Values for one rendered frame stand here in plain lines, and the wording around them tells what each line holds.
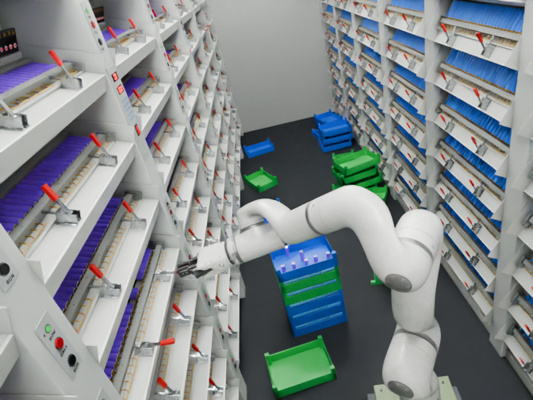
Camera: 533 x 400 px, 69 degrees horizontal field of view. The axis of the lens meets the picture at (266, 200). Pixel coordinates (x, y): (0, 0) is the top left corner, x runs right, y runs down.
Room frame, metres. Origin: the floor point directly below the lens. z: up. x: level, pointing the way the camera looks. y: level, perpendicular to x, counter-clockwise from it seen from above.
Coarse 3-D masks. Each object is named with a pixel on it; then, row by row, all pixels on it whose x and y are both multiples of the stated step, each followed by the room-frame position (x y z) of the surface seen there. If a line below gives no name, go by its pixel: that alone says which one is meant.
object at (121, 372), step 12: (156, 252) 1.05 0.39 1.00; (156, 264) 1.00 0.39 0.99; (144, 288) 0.89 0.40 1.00; (156, 288) 0.90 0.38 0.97; (144, 300) 0.84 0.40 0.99; (132, 324) 0.76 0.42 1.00; (132, 336) 0.72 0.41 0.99; (132, 348) 0.69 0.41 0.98; (120, 372) 0.61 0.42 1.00; (120, 384) 0.58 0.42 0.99
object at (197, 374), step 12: (204, 324) 1.11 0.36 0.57; (192, 336) 1.06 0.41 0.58; (204, 336) 1.06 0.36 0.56; (192, 348) 1.01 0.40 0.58; (204, 348) 1.01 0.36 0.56; (192, 360) 0.96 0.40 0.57; (204, 360) 0.95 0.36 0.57; (192, 372) 0.91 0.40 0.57; (204, 372) 0.91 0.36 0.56; (192, 384) 0.86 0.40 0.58; (204, 384) 0.86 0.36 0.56; (192, 396) 0.82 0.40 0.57; (204, 396) 0.82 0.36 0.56
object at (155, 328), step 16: (160, 240) 1.12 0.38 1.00; (176, 240) 1.11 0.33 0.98; (176, 256) 1.06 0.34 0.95; (160, 288) 0.91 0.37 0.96; (160, 304) 0.85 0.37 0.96; (144, 320) 0.79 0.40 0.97; (160, 320) 0.79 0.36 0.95; (144, 336) 0.74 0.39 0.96; (160, 336) 0.75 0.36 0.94; (144, 368) 0.64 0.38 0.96; (128, 384) 0.60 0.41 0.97; (144, 384) 0.60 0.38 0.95
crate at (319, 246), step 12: (312, 240) 1.63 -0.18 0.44; (324, 240) 1.62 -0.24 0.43; (276, 252) 1.62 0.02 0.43; (312, 252) 1.58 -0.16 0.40; (324, 252) 1.55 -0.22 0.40; (276, 264) 1.56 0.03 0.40; (288, 264) 1.53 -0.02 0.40; (300, 264) 1.51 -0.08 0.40; (312, 264) 1.43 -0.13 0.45; (324, 264) 1.43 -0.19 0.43; (336, 264) 1.44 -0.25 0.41; (288, 276) 1.42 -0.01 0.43; (300, 276) 1.43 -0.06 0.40
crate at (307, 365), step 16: (320, 336) 1.32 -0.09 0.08; (288, 352) 1.31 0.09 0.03; (304, 352) 1.31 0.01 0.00; (320, 352) 1.29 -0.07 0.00; (272, 368) 1.27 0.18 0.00; (288, 368) 1.24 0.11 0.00; (304, 368) 1.22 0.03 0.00; (320, 368) 1.20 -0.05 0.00; (272, 384) 1.15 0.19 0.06; (288, 384) 1.16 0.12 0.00; (304, 384) 1.12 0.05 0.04
